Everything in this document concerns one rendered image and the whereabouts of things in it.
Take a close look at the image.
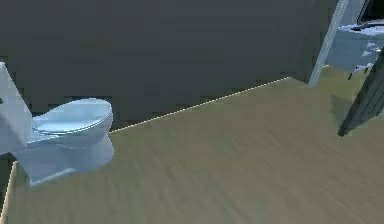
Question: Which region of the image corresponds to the pale blue cabinet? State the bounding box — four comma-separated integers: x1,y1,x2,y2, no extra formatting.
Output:
325,19,384,81

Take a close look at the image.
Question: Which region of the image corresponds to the black television set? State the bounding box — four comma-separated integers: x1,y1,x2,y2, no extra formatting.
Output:
357,0,384,24

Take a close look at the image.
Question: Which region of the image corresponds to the white toilet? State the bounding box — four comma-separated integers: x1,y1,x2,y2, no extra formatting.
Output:
0,61,115,188

